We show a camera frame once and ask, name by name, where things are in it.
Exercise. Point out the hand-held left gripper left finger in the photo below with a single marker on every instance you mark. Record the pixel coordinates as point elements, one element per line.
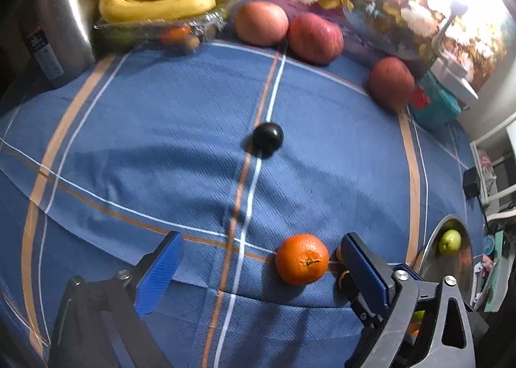
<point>159,271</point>

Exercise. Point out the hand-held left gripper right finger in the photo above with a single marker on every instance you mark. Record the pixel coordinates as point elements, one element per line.
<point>365,271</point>

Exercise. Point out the orange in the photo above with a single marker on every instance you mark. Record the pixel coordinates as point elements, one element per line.
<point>302,260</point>
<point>413,329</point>

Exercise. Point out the green apple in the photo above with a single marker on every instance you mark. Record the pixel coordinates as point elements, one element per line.
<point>417,315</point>
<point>449,241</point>

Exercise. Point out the metal bowl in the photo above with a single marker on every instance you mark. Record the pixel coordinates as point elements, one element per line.
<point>451,267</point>

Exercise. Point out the blue plaid tablecloth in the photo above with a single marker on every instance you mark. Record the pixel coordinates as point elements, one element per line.
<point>161,150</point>

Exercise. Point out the black power adapter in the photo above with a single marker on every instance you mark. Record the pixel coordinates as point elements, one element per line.
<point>471,183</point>

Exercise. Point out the black plum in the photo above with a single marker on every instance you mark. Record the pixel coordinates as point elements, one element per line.
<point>267,139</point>

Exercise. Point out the teal box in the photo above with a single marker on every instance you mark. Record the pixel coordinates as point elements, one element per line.
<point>437,103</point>

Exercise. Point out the red apple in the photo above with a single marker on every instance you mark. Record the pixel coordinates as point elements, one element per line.
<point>261,24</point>
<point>315,39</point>
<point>390,83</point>

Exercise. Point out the white box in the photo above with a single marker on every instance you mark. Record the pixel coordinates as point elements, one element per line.
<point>455,77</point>

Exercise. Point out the small brown kiwi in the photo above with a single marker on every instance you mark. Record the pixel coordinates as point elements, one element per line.
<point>190,43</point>

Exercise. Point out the small orange fruit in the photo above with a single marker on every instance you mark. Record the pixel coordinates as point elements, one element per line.
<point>173,34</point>

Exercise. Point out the green fruit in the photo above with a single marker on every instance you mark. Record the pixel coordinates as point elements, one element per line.
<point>121,35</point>

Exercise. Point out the clear plastic tray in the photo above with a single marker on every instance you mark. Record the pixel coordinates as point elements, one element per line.
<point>161,31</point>

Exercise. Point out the stainless steel kettle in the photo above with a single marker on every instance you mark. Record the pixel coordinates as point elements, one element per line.
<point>44,17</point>

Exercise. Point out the white shelf frame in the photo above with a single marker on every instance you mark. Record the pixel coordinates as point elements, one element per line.
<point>498,166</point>

